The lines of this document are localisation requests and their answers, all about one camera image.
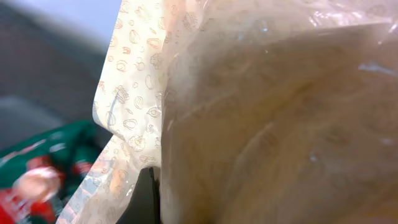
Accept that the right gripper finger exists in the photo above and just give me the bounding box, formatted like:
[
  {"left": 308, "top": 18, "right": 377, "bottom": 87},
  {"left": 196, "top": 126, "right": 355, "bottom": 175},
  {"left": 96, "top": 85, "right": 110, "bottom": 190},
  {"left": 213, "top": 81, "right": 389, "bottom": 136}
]
[{"left": 116, "top": 167, "right": 162, "bottom": 224}]

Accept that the grey plastic basket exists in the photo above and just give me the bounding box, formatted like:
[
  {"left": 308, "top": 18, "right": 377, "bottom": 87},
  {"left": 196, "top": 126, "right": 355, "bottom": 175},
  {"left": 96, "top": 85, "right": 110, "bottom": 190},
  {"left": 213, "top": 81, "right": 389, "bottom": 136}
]
[{"left": 1, "top": 1, "right": 105, "bottom": 149}]

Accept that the green Nescafe bag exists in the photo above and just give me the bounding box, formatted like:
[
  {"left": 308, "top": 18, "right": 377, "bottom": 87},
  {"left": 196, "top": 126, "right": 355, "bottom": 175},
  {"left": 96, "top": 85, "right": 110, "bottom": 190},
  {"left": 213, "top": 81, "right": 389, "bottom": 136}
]
[{"left": 1, "top": 121, "right": 100, "bottom": 224}]

